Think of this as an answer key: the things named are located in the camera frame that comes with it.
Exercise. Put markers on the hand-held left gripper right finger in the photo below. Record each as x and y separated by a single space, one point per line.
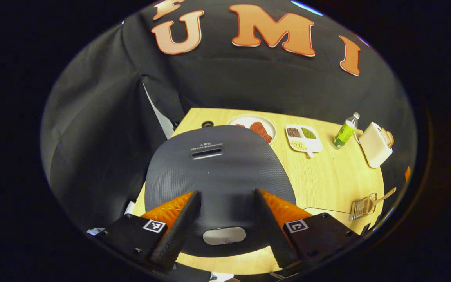
270 231

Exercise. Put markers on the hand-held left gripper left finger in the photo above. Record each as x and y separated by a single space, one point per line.
182 231

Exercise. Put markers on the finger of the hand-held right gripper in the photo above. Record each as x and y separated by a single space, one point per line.
407 174

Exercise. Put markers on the wooden spoon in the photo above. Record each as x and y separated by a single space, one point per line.
384 196

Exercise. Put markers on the black rice cooker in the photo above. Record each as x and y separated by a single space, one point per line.
217 176

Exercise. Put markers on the toast slice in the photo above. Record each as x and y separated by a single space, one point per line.
386 137
391 138

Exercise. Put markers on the white toaster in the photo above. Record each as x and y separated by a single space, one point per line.
372 147

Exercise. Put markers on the green drink bottle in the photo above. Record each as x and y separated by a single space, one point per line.
345 133

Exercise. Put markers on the pile of yellow beans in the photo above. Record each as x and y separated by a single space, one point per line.
299 145

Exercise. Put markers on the divided white dish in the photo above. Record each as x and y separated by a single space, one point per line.
317 147

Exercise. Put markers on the pile of brown beans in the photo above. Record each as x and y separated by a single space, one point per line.
294 132

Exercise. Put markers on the pile of green beans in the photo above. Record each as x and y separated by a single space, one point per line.
309 133

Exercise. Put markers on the round white plate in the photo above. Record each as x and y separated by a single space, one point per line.
245 118

